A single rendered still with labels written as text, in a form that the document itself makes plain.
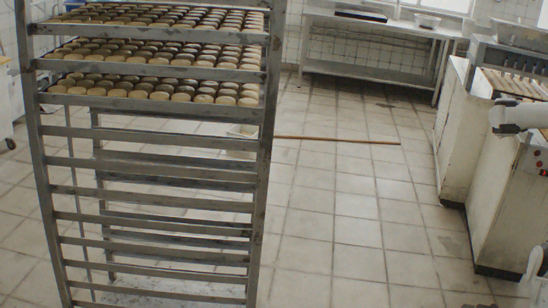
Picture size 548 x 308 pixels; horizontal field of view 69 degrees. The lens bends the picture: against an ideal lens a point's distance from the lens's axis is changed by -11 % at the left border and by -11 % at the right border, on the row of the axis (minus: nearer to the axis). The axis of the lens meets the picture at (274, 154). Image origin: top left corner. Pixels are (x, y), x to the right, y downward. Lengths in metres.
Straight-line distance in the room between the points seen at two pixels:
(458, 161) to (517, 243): 0.77
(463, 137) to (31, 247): 2.66
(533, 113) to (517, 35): 1.41
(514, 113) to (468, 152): 1.48
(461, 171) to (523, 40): 0.94
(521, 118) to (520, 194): 0.91
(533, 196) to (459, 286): 0.63
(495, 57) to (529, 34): 0.25
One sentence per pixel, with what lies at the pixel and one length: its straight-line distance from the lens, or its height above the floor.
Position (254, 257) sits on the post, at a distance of 1.27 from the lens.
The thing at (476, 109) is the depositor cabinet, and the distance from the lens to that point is 2.93.
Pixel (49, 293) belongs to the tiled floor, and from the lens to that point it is 2.28.
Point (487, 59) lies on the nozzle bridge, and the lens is 2.95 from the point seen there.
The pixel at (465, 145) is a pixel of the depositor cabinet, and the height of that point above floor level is 0.51.
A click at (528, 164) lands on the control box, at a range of 2.32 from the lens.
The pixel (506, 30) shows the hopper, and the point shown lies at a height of 1.27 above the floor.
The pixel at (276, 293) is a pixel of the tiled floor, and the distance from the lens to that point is 2.21.
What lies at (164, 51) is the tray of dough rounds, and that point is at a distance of 1.23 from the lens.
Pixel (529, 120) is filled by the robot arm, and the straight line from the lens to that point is 1.56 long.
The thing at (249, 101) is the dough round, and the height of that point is 1.15.
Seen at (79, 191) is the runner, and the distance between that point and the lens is 1.29.
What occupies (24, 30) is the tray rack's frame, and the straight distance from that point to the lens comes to 1.15.
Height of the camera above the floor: 1.53
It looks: 26 degrees down
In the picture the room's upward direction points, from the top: 6 degrees clockwise
